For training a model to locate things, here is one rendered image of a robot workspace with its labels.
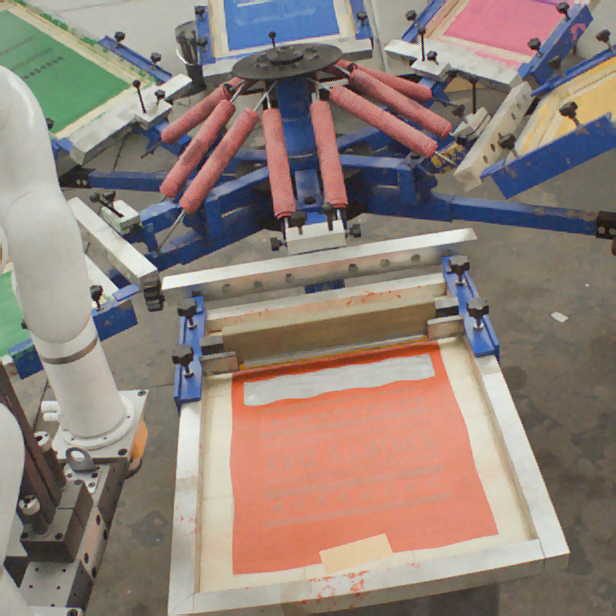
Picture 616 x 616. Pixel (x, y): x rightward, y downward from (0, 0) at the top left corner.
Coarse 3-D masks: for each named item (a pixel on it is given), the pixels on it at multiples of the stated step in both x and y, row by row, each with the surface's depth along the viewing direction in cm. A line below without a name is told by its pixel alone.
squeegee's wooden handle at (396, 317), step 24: (336, 312) 158; (360, 312) 157; (384, 312) 157; (408, 312) 158; (432, 312) 158; (240, 336) 158; (264, 336) 159; (288, 336) 159; (312, 336) 159; (336, 336) 160; (360, 336) 160; (384, 336) 160; (240, 360) 161
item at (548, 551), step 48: (384, 288) 176; (432, 288) 175; (480, 384) 150; (192, 432) 146; (192, 480) 136; (528, 480) 125; (192, 528) 127; (192, 576) 119; (336, 576) 115; (384, 576) 114; (432, 576) 113; (480, 576) 113
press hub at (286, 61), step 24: (288, 48) 213; (312, 48) 221; (336, 48) 218; (240, 72) 212; (264, 72) 209; (288, 72) 206; (312, 72) 204; (288, 96) 217; (288, 120) 221; (264, 144) 246; (288, 144) 222; (312, 144) 222; (360, 144) 235; (240, 168) 234; (312, 168) 224; (360, 168) 222; (264, 192) 220; (312, 288) 250; (336, 288) 250
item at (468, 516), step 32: (384, 352) 163; (416, 352) 162; (448, 384) 152; (448, 416) 145; (448, 448) 139; (448, 480) 132; (480, 480) 131; (384, 512) 129; (416, 512) 128; (448, 512) 127; (480, 512) 126; (416, 544) 122; (448, 544) 121
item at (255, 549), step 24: (312, 360) 165; (240, 384) 162; (240, 408) 156; (240, 432) 150; (240, 456) 145; (240, 480) 140; (240, 504) 135; (240, 528) 130; (264, 528) 130; (288, 528) 129; (312, 528) 128; (336, 528) 128; (360, 528) 127; (240, 552) 126; (264, 552) 126; (288, 552) 125; (312, 552) 124
